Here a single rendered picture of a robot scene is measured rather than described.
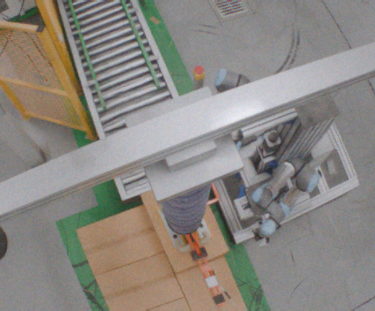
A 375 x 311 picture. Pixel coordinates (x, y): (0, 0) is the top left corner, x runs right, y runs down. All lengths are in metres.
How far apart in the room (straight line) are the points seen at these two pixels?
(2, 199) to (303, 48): 4.09
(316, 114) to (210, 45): 2.51
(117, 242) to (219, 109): 2.58
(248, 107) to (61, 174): 0.59
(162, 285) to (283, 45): 2.62
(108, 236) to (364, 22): 3.54
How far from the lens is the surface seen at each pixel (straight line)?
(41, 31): 2.92
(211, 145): 1.64
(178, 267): 3.60
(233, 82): 3.13
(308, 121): 2.72
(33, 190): 1.58
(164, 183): 1.70
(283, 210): 2.76
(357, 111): 5.13
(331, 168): 4.63
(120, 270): 4.03
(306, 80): 1.67
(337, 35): 5.45
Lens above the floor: 4.54
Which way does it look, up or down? 75 degrees down
